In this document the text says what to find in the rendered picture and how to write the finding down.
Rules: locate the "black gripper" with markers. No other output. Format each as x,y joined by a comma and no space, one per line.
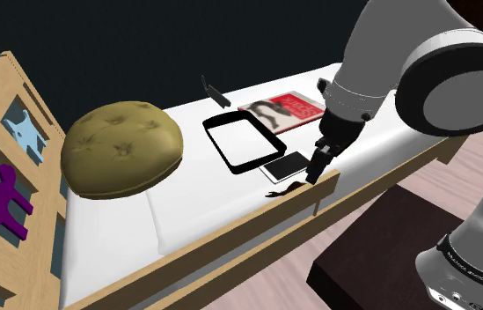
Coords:
339,129

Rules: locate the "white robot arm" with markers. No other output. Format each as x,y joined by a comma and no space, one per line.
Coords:
395,38

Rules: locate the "red and white magazine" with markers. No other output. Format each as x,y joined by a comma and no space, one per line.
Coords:
297,109

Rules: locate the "white phone with black screen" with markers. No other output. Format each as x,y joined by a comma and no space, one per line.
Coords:
286,166

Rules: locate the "small brown curved object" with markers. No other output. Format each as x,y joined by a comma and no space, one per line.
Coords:
290,189

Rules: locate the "black tablet with white screen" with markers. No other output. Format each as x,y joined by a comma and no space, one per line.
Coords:
245,144

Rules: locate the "black cleaver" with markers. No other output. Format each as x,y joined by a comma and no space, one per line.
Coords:
219,95

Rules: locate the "dark robot stand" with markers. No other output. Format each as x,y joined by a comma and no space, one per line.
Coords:
378,253

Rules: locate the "wooden bed with white mattress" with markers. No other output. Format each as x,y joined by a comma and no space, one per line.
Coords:
206,202

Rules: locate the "olive round tufted cushion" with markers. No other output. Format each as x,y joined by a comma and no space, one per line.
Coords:
121,150

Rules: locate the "light blue cat figure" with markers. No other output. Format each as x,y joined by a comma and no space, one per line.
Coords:
24,133

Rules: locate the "purple cat figure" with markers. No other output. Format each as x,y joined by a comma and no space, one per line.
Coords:
3,202

